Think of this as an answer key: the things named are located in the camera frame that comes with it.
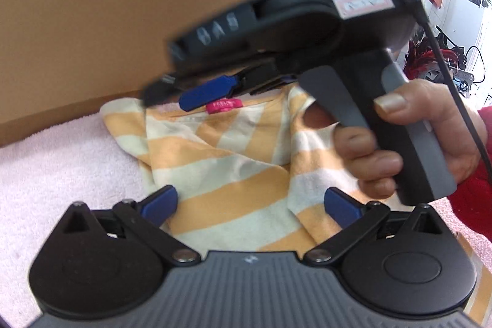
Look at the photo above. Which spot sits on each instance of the person's right hand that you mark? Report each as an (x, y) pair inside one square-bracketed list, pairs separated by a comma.
[(442, 109)]

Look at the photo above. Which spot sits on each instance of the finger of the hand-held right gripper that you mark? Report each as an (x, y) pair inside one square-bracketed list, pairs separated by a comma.
[(159, 91), (207, 91)]

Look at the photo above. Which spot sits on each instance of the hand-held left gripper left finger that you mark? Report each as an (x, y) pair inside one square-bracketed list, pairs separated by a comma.
[(159, 203)]

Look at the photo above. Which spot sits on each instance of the grey metal machine part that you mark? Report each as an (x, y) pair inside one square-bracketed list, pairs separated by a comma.
[(463, 78)]

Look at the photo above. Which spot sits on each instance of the orange white striped shirt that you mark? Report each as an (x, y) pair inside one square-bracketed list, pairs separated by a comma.
[(230, 166)]

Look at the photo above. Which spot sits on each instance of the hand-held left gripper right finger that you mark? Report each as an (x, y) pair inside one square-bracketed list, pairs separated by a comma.
[(342, 205)]

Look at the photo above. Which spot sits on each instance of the person's right forearm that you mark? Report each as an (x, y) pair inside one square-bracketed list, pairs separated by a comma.
[(476, 197)]

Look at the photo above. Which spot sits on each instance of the pink terry blanket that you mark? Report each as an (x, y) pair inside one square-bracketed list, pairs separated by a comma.
[(57, 166)]

